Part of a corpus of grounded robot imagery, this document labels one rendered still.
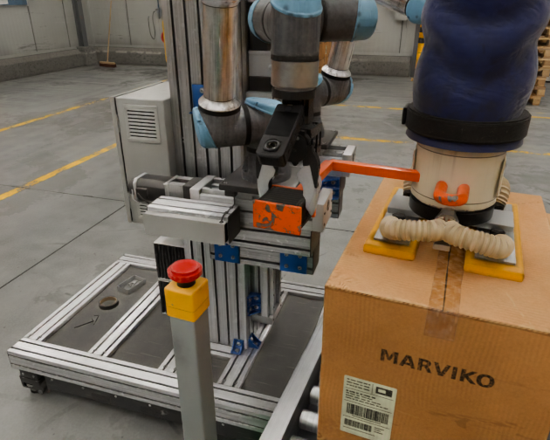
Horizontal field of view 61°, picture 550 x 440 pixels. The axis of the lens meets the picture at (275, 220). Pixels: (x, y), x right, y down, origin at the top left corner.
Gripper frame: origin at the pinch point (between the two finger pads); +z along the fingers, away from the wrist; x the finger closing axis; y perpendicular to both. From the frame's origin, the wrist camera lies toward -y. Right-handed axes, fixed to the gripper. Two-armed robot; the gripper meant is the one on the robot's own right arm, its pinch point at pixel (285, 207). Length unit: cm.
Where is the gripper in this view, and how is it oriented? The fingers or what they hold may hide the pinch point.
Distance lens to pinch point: 82.2
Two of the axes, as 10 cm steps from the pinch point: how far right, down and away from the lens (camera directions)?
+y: 3.9, -3.8, 8.4
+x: -9.2, -1.8, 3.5
